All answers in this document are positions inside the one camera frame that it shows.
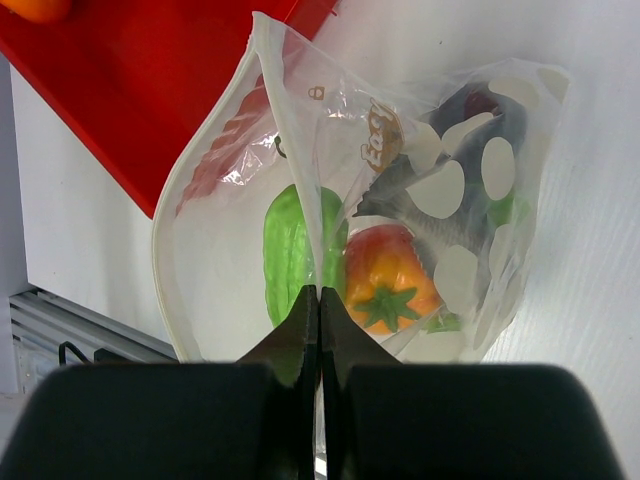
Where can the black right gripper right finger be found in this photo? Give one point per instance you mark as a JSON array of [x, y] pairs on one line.
[[390, 420]]

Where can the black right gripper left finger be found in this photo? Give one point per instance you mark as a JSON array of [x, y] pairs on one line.
[[250, 419]]

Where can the orange bell pepper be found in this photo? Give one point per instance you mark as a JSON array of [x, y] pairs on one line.
[[387, 290]]

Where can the green bitter gourd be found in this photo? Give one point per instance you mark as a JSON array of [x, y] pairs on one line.
[[288, 264]]

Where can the clear zip top bag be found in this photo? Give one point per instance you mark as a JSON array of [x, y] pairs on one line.
[[292, 114]]

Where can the grey toy fish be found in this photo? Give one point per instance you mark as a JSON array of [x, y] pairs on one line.
[[448, 205]]

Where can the dark purple mangosteen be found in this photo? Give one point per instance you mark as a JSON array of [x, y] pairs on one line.
[[477, 101]]

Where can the red plastic tray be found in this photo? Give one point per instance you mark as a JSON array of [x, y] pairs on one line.
[[135, 79]]

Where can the orange fruit lower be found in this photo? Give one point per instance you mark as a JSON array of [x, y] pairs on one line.
[[39, 11]]

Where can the aluminium rail frame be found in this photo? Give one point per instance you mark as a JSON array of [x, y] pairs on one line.
[[49, 331]]

